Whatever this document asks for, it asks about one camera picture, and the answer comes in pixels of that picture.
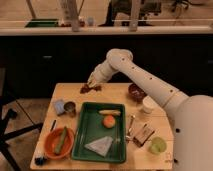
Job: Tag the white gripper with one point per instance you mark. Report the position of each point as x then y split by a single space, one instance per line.
95 79

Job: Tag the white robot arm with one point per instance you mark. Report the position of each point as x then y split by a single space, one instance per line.
192 115

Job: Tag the small metal cup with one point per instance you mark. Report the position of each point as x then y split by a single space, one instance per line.
70 108

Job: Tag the white cup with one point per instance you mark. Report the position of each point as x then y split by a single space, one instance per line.
147 105

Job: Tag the light green cup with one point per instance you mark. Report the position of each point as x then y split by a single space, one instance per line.
157 146

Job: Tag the yellow corn cob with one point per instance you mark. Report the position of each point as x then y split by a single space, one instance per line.
110 112

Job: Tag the blue sponge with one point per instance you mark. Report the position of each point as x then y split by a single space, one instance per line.
59 106

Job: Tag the orange fruit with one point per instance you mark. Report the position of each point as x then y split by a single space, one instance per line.
109 121

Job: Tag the dark red bowl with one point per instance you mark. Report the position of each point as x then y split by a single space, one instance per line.
136 93

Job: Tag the green plastic tray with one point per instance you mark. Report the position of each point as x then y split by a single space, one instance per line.
90 128

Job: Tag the black pen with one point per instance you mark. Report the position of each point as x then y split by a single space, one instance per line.
53 125

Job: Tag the grey triangular cloth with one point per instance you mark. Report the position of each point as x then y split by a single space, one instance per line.
100 146

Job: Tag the metal spoon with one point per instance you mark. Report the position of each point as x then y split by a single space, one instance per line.
128 134

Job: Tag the orange plastic bowl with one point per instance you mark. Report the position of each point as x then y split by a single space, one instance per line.
52 140

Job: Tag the brown wooden box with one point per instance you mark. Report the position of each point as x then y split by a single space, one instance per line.
143 135

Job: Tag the green cucumber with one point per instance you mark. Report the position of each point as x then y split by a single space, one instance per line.
59 146

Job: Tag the green bin in background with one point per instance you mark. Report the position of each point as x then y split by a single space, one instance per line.
42 23

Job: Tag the small dark toy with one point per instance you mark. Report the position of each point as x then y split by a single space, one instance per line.
40 159

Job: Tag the black chair base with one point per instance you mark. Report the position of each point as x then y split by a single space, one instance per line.
11 114

